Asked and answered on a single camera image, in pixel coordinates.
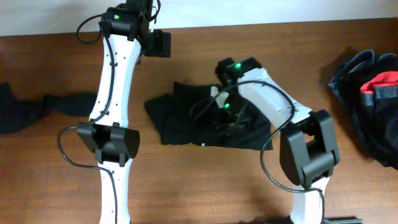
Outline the black t-shirt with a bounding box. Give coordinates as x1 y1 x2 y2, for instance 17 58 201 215
144 82 271 151

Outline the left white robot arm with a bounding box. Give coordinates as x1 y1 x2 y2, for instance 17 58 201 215
77 1 171 223

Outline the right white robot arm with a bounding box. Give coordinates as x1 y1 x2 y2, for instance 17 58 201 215
215 57 340 223

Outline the red and grey garment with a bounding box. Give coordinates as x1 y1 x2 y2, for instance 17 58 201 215
359 71 397 109

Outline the dark cloth at left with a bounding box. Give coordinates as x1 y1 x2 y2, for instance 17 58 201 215
1 82 96 134

